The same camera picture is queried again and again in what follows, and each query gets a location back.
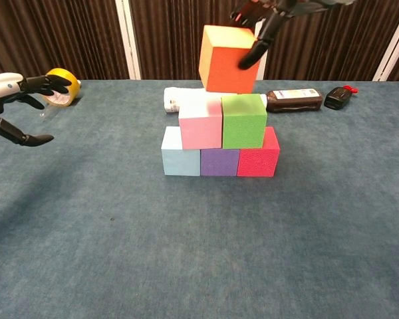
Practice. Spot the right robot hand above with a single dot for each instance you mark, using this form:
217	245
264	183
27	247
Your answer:
272	20

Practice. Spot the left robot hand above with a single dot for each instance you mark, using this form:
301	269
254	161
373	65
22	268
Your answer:
6	86

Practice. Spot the orange foam cube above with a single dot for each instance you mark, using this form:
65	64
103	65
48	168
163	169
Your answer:
229	73

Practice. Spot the green foam cube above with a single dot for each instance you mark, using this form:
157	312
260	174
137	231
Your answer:
242	129

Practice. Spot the pink foam cube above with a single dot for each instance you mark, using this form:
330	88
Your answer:
199	129

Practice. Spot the red foam cube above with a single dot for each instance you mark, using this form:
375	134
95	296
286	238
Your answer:
257	163

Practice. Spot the purple foam cube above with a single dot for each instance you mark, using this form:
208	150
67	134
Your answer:
219	163

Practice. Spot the light blue foam cube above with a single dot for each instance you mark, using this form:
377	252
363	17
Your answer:
178	159

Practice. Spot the yellow tape roll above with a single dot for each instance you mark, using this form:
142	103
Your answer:
71	83

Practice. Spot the brown medicine bottle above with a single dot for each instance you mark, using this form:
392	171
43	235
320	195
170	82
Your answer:
292	103

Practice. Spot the small black bottle red cap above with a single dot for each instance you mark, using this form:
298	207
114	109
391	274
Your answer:
336	99

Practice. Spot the white labelled drink bottle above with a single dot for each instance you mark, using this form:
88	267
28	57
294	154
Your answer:
173	99

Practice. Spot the teal felt table mat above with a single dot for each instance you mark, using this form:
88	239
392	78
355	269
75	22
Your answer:
186	249

